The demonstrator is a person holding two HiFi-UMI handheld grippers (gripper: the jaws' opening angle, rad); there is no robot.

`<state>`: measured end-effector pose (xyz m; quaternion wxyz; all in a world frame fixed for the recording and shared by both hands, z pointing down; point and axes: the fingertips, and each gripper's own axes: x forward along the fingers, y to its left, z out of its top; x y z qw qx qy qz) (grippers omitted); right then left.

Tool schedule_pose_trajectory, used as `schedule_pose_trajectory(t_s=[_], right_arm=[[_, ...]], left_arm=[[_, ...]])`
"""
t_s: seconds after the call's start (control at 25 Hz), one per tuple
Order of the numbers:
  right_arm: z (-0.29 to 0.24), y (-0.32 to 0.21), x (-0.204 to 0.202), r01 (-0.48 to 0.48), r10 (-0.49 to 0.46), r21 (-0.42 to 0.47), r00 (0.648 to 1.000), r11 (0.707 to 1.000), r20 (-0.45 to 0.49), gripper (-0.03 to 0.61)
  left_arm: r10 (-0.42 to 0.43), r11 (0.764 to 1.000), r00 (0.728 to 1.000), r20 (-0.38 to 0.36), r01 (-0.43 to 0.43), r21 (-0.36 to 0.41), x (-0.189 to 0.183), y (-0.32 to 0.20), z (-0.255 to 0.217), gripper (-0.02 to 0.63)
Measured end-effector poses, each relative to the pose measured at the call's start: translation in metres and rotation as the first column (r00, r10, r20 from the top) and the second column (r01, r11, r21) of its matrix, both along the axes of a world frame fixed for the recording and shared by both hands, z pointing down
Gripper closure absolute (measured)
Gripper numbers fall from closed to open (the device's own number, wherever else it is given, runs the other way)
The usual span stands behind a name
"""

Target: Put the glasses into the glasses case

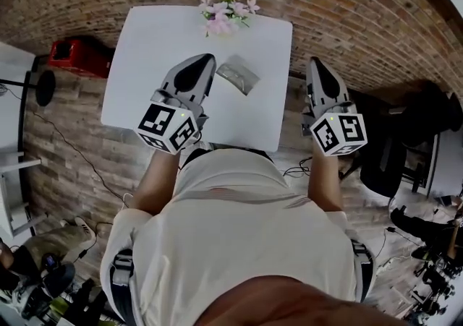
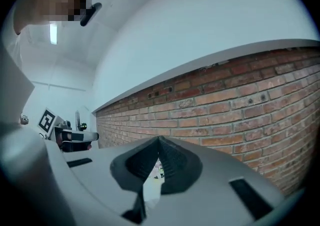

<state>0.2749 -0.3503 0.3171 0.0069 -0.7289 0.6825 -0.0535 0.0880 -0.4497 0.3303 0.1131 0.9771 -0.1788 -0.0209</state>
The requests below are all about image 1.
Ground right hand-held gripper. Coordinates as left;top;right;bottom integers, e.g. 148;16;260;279
300;56;368;158

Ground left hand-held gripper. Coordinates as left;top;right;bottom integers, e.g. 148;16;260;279
134;52;217;156

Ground person's right forearm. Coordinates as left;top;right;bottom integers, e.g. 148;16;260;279
306;142;344;214

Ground person's left forearm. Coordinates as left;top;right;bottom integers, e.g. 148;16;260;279
129;146;182;216

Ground black office chair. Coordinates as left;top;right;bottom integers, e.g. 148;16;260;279
356;81;463;200

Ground red plastic crate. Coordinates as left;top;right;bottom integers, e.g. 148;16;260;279
48;39;112;79

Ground pink artificial flowers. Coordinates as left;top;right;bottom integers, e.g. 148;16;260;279
198;0;261;38

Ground black round stand base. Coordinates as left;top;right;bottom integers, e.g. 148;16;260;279
35;70;57;108

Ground person's beige shirt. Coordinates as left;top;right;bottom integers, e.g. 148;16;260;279
100;148;377;326

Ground white side desk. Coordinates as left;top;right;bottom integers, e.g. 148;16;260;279
0;41;43;239

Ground black floor cable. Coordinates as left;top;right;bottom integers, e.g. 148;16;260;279
25;107;126;206

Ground grey harness strap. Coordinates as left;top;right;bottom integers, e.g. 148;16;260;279
347;236;376;304
108;247;135;320

